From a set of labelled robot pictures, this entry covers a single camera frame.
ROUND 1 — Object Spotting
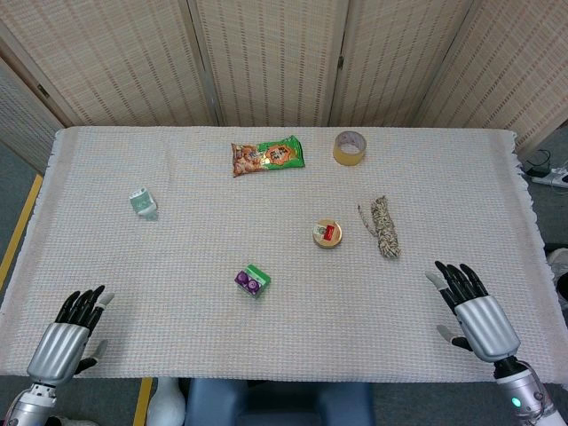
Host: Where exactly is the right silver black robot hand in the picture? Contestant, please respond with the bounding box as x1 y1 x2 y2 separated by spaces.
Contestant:
424 260 521 364

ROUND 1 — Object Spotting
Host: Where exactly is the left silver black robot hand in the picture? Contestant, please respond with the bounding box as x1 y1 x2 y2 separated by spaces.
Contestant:
26 284 115 386

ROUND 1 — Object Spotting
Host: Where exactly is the purple small block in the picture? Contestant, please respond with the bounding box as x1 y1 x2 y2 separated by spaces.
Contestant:
233 269 263 296

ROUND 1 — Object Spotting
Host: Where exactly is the green small block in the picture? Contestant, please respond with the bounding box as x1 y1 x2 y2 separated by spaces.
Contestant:
242 264 272 301

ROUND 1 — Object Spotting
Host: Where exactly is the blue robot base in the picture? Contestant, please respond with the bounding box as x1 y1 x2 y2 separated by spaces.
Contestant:
184 377 376 426

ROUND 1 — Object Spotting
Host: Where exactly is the white shoe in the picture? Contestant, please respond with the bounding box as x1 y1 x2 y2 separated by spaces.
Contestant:
545 248 568 305

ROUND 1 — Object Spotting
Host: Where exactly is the white robot body part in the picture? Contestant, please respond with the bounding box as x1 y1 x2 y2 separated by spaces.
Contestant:
146 376 186 426

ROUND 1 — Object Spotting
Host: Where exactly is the braided twine bundle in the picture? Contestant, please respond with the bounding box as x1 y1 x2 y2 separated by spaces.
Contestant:
357 194 403 260

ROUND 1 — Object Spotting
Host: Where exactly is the white power strip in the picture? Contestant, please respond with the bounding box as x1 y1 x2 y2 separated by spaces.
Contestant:
530 166 568 190

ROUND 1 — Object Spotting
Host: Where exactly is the small green white packet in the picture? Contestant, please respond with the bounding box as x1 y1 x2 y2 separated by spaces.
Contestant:
129 185 159 222

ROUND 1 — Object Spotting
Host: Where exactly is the round golden tin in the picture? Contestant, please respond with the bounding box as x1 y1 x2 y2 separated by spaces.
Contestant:
312 217 344 250

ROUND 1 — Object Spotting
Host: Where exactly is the white woven tablecloth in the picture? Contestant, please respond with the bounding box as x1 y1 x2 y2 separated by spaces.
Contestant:
0 126 561 385

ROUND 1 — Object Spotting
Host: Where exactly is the yellow tape roll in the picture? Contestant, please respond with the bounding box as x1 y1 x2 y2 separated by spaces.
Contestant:
332 130 367 168

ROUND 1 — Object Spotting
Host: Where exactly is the green orange snack bag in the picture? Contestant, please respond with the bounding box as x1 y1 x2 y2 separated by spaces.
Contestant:
230 135 306 178

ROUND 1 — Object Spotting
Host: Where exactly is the beige folding screen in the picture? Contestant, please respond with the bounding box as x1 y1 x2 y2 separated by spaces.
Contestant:
0 0 568 174

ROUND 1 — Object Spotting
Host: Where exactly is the black cable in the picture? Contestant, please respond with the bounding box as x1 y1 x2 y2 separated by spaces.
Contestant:
523 149 554 177

